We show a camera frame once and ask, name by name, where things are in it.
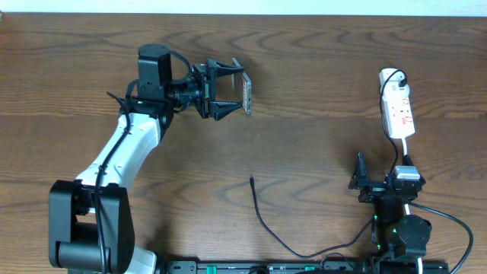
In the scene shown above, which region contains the white power strip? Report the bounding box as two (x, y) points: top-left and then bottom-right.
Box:
(379, 68), (415, 139)

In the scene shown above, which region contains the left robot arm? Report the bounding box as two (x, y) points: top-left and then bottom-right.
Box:
(48, 43), (244, 273)

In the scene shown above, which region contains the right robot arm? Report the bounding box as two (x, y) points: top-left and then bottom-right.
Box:
(349, 154), (432, 273)

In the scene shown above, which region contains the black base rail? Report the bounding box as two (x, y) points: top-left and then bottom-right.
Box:
(163, 258), (450, 274)

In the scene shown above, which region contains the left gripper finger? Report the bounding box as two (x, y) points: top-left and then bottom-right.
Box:
(215, 61), (244, 76)
(208, 101), (242, 121)

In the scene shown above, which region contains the white power strip cord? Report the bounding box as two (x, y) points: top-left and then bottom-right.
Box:
(401, 137), (424, 274)

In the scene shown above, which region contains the black charger cable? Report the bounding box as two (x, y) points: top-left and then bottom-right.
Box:
(249, 68), (410, 260)

